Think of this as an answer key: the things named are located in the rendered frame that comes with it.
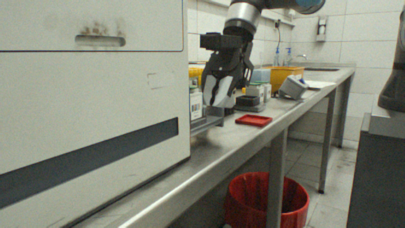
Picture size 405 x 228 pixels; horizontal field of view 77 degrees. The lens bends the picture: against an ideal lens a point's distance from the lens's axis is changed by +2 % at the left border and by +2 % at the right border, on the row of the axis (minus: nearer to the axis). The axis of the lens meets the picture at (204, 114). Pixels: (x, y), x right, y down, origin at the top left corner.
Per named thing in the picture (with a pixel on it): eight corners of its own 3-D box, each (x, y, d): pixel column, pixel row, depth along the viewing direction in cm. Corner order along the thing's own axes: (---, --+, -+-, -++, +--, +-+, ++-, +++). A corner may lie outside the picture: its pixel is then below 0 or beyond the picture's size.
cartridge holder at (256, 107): (258, 112, 70) (258, 99, 69) (229, 108, 75) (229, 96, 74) (265, 109, 75) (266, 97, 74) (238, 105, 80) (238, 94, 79)
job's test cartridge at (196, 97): (189, 128, 42) (188, 91, 41) (167, 123, 45) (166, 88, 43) (202, 122, 46) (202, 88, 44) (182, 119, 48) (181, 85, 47)
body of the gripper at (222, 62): (249, 90, 57) (261, 42, 59) (234, 73, 50) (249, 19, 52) (219, 87, 61) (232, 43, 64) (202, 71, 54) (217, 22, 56)
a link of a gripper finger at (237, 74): (237, 98, 51) (248, 59, 53) (234, 96, 50) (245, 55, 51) (216, 96, 53) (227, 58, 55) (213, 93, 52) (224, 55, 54)
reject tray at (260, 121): (261, 127, 57) (262, 123, 57) (234, 122, 61) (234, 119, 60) (272, 120, 62) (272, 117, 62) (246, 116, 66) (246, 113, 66)
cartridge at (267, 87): (266, 102, 84) (267, 82, 82) (252, 101, 86) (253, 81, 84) (270, 101, 87) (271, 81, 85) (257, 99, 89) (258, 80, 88)
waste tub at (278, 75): (291, 95, 97) (294, 69, 95) (259, 92, 105) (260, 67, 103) (302, 91, 108) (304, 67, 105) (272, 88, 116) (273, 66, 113)
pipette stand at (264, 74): (264, 99, 90) (266, 70, 87) (245, 97, 93) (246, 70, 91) (273, 95, 98) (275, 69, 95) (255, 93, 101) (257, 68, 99)
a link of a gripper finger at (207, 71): (219, 96, 53) (229, 60, 55) (214, 93, 52) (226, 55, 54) (200, 95, 56) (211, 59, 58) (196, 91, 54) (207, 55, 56)
